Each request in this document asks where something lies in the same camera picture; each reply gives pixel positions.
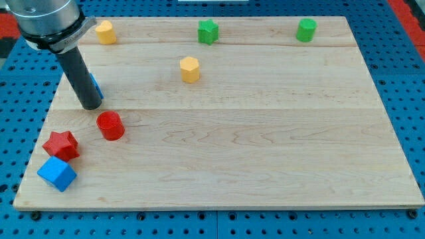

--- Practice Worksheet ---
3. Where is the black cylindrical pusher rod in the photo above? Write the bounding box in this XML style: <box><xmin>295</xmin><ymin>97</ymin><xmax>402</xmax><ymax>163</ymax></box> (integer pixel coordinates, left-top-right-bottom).
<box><xmin>56</xmin><ymin>46</ymin><xmax>102</xmax><ymax>110</ymax></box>

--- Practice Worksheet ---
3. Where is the yellow hexagon block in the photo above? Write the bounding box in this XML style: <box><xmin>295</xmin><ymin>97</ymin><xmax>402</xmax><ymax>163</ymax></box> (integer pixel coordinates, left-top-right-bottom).
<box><xmin>179</xmin><ymin>56</ymin><xmax>200</xmax><ymax>84</ymax></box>

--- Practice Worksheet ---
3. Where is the blue block behind rod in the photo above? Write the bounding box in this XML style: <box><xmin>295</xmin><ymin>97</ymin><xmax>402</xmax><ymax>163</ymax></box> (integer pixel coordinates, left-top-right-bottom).
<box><xmin>90</xmin><ymin>73</ymin><xmax>104</xmax><ymax>100</ymax></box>

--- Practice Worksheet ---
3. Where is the red cylinder block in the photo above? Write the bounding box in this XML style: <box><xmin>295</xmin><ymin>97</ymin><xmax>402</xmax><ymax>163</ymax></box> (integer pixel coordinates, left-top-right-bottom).
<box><xmin>96</xmin><ymin>111</ymin><xmax>125</xmax><ymax>141</ymax></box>

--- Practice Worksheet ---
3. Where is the red star block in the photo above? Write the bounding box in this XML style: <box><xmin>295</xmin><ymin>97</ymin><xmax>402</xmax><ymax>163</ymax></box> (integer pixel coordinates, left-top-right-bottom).
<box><xmin>42</xmin><ymin>131</ymin><xmax>80</xmax><ymax>162</ymax></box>

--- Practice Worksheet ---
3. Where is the yellow heart block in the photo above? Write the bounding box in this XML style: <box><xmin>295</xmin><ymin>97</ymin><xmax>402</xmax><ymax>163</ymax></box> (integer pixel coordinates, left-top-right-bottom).
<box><xmin>95</xmin><ymin>21</ymin><xmax>117</xmax><ymax>44</ymax></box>

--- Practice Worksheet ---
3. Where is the blue cube block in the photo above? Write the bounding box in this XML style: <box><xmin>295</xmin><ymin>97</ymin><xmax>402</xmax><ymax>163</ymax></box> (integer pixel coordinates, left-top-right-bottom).
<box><xmin>37</xmin><ymin>156</ymin><xmax>77</xmax><ymax>192</ymax></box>

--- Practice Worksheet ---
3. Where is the wooden board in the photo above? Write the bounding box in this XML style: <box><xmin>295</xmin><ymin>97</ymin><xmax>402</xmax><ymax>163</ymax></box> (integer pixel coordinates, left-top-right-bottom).
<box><xmin>13</xmin><ymin>17</ymin><xmax>424</xmax><ymax>212</ymax></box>

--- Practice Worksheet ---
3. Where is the green star block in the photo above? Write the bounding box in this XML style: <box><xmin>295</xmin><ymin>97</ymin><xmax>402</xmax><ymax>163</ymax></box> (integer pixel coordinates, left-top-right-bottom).
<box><xmin>197</xmin><ymin>19</ymin><xmax>219</xmax><ymax>45</ymax></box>

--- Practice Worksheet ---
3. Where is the green cylinder block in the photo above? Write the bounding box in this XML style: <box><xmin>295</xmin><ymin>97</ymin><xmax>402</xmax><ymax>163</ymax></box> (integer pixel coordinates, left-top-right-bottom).
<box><xmin>296</xmin><ymin>18</ymin><xmax>317</xmax><ymax>42</ymax></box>

